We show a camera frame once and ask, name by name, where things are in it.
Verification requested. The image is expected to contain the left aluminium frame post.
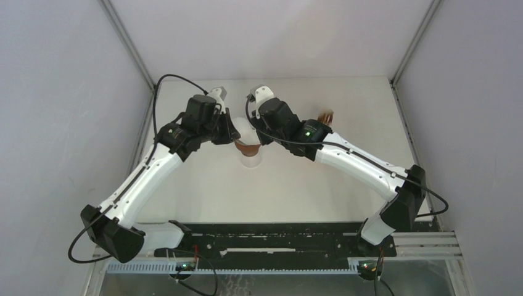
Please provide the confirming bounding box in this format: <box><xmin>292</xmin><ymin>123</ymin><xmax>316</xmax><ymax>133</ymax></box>
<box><xmin>99</xmin><ymin>1</ymin><xmax>155</xmax><ymax>173</ymax></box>

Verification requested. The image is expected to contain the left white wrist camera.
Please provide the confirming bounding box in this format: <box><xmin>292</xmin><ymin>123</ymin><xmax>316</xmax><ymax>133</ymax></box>
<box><xmin>207</xmin><ymin>86</ymin><xmax>227</xmax><ymax>113</ymax></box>

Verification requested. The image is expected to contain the orange coffee filter box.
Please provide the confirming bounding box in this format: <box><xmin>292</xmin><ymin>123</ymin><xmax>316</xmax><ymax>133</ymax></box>
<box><xmin>317</xmin><ymin>110</ymin><xmax>334</xmax><ymax>126</ymax></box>

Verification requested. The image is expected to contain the glass carafe with wooden collar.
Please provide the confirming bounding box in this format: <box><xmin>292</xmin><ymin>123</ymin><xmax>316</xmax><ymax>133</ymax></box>
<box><xmin>234</xmin><ymin>142</ymin><xmax>262</xmax><ymax>168</ymax></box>

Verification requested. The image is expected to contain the white paper coffee filter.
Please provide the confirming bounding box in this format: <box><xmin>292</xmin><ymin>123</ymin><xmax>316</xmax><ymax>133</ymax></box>
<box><xmin>232</xmin><ymin>117</ymin><xmax>260</xmax><ymax>146</ymax></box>

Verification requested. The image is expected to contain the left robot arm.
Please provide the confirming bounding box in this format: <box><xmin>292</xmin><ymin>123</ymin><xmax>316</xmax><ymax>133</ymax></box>
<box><xmin>80</xmin><ymin>89</ymin><xmax>239</xmax><ymax>263</ymax></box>

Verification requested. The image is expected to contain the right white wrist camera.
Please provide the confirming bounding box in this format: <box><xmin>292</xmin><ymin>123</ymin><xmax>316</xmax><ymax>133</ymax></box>
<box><xmin>247</xmin><ymin>84</ymin><xmax>276</xmax><ymax>109</ymax></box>

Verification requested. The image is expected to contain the aluminium frame post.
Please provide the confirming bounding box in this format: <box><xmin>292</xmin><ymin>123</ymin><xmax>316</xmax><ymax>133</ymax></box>
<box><xmin>390</xmin><ymin>0</ymin><xmax>442</xmax><ymax>168</ymax></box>
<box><xmin>99</xmin><ymin>1</ymin><xmax>155</xmax><ymax>173</ymax></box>

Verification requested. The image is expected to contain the left camera black cable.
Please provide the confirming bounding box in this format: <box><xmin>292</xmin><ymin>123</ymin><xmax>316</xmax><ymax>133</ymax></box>
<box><xmin>67</xmin><ymin>73</ymin><xmax>210</xmax><ymax>265</ymax></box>

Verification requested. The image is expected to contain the round wooden dripper holder ring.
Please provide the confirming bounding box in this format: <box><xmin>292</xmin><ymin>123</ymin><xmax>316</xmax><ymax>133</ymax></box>
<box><xmin>234</xmin><ymin>139</ymin><xmax>262</xmax><ymax>158</ymax></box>

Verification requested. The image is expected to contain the right aluminium frame post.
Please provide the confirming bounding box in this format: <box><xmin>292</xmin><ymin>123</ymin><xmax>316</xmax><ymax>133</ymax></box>
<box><xmin>390</xmin><ymin>0</ymin><xmax>442</xmax><ymax>168</ymax></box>

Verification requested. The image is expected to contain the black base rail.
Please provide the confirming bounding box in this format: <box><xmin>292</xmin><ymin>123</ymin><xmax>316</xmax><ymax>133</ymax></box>
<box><xmin>154</xmin><ymin>222</ymin><xmax>397</xmax><ymax>271</ymax></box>

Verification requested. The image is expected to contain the right camera black cable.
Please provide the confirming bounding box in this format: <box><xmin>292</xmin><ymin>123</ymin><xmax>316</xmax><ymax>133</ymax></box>
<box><xmin>245</xmin><ymin>96</ymin><xmax>450</xmax><ymax>220</ymax></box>

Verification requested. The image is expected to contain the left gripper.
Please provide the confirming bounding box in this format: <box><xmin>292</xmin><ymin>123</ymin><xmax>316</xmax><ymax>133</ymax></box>
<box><xmin>199</xmin><ymin>109</ymin><xmax>241</xmax><ymax>146</ymax></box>

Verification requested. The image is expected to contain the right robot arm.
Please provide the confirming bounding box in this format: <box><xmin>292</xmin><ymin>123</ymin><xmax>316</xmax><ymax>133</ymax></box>
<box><xmin>245</xmin><ymin>97</ymin><xmax>426</xmax><ymax>257</ymax></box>

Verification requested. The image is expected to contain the camera black cable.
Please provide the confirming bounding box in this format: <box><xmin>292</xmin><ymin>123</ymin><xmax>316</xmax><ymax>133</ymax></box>
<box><xmin>67</xmin><ymin>73</ymin><xmax>210</xmax><ymax>265</ymax></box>
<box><xmin>245</xmin><ymin>96</ymin><xmax>450</xmax><ymax>220</ymax></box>

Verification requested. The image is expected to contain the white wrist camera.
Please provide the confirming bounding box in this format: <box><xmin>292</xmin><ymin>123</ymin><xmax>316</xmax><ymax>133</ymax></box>
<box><xmin>207</xmin><ymin>86</ymin><xmax>227</xmax><ymax>113</ymax></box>
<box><xmin>247</xmin><ymin>84</ymin><xmax>276</xmax><ymax>109</ymax></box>

